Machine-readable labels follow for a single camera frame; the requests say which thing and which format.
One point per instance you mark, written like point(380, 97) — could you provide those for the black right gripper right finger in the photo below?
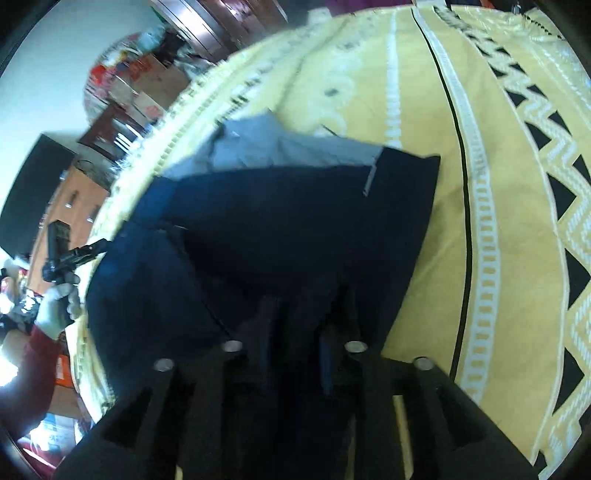
point(395, 420)

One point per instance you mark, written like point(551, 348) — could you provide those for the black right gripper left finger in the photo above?
point(183, 424)

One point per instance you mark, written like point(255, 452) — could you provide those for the wooden door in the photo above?
point(216, 29)

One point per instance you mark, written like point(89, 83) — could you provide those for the left hand grey glove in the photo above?
point(59, 308)

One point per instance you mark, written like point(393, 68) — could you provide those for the red sleeve left forearm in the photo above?
point(26, 399)

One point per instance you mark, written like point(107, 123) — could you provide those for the yellow patterned bed cover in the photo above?
point(501, 293)

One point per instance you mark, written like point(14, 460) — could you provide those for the wooden dresser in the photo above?
point(66, 223)

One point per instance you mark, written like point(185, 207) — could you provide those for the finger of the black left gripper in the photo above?
point(87, 253)

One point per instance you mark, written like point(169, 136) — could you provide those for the stacked cardboard boxes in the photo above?
point(136, 73)

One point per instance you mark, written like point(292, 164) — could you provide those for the black television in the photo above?
point(31, 192)

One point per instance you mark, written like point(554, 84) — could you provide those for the navy blue garment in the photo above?
point(311, 234)

